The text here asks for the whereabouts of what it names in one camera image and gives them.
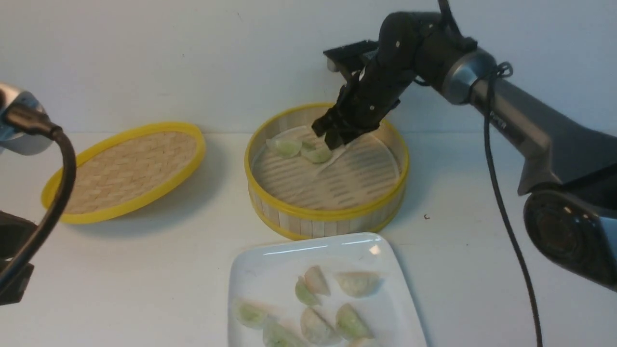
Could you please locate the green dumpling plate right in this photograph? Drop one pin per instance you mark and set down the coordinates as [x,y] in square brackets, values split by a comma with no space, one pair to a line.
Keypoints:
[350,325]

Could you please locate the green dumpling left in steamer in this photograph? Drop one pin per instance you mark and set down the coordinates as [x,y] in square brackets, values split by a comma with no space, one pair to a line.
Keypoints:
[284,148]

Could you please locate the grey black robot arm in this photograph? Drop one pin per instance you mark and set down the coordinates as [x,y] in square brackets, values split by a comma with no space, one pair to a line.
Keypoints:
[569,171]

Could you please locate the green dumpling plate left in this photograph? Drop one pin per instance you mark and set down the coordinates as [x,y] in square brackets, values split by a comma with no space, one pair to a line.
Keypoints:
[249,315]

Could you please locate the pink dumpling on plate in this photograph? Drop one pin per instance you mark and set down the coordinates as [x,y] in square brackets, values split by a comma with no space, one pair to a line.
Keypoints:
[316,282]

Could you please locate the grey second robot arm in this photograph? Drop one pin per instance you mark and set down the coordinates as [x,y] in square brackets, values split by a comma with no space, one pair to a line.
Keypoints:
[19,109]

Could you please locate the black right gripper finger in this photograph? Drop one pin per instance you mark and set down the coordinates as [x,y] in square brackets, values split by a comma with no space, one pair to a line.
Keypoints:
[325,126]

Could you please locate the green dumpling in steamer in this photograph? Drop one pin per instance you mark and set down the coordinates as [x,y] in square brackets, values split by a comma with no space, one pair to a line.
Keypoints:
[284,148]
[315,154]

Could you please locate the white dumpling on plate right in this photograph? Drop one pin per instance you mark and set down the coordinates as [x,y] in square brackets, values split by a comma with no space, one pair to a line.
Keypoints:
[358,284]

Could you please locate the green dumpling plate bottom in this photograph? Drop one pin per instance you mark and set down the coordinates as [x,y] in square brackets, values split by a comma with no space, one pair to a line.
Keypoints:
[276,335]

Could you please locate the green dumpling plate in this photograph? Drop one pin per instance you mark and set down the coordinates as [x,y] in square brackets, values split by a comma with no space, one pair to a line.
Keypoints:
[249,315]
[350,325]
[276,335]

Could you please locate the white dumpling plate centre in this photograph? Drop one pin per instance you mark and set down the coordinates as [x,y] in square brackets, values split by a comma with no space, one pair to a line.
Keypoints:
[316,330]

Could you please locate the green dumpling centre in steamer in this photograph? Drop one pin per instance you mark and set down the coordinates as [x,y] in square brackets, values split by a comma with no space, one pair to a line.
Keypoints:
[315,154]

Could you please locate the white mesh steamer liner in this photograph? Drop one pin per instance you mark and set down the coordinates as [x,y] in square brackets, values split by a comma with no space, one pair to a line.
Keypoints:
[357,174]

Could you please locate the yellow rimmed bamboo steamer basket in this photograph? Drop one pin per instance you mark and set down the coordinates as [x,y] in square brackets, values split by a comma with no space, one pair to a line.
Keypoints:
[296,223]

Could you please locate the small green dumpling on plate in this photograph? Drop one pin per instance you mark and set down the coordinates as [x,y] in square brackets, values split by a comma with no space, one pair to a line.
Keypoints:
[304,294]

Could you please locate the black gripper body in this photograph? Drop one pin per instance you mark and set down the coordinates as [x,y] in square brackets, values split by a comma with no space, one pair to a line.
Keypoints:
[366,99]

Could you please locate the pale dumpling plate bottom edge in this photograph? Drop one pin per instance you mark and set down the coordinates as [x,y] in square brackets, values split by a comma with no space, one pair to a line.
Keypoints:
[364,342]

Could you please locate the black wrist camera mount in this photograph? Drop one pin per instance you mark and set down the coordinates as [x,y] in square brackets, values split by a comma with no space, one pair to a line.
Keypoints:
[350,58]

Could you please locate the white square plate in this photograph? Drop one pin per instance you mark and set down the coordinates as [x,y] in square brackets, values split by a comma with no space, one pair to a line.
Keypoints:
[266,277]

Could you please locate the yellow rimmed woven steamer lid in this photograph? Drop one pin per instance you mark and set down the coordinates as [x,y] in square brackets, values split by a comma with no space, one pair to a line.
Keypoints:
[132,169]

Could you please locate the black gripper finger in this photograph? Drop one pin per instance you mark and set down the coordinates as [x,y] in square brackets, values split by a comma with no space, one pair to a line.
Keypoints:
[336,137]

